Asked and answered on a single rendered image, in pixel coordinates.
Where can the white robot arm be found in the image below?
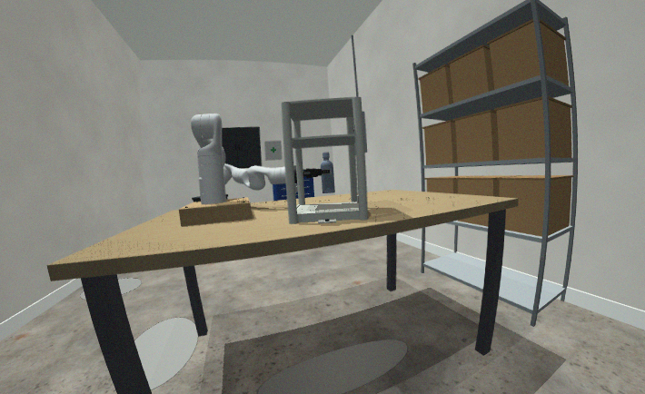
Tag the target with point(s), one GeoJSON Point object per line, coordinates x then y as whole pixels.
{"type": "Point", "coordinates": [213, 172]}

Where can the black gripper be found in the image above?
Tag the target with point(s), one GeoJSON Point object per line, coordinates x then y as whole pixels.
{"type": "Point", "coordinates": [309, 173]}

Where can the blue-grey cylinder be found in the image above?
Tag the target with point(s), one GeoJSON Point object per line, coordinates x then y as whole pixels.
{"type": "Point", "coordinates": [327, 179]}

